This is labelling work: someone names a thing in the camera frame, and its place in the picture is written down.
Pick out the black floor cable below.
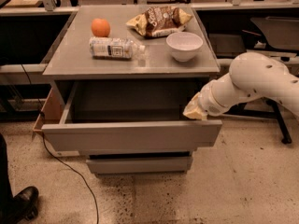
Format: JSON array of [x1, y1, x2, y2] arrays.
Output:
[[20, 63, 100, 224]]

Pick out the black leather shoe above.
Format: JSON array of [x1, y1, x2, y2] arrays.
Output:
[[0, 186, 39, 224]]

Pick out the grey drawer cabinet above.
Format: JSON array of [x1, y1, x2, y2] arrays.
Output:
[[42, 5, 221, 175]]

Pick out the white bowl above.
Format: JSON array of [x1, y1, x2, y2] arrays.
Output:
[[166, 32, 204, 62]]

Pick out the grey drawer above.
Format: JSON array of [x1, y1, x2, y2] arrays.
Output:
[[86, 157, 192, 175], [42, 78, 222, 155]]

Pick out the dark trouser leg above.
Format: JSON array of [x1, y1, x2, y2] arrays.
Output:
[[0, 134, 13, 211]]

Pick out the cardboard box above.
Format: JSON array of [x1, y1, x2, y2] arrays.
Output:
[[32, 89, 78, 150]]

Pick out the grey bottom drawer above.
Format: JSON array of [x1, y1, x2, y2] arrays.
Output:
[[86, 157, 192, 175]]

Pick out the orange fruit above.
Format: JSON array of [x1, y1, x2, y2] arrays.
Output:
[[92, 19, 110, 37]]

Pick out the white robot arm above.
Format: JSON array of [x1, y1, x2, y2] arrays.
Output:
[[183, 52, 299, 119]]

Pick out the clear plastic water bottle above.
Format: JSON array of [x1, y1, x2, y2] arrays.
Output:
[[89, 36, 146, 60]]

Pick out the grey top drawer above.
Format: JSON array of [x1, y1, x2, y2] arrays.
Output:
[[42, 78, 222, 155]]

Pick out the black office chair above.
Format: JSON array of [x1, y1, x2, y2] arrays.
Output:
[[207, 16, 299, 145]]

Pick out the long background workbench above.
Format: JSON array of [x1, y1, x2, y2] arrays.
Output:
[[1, 0, 299, 85]]

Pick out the brown yellow chip bag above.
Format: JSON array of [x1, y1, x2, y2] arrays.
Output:
[[126, 6, 192, 38]]

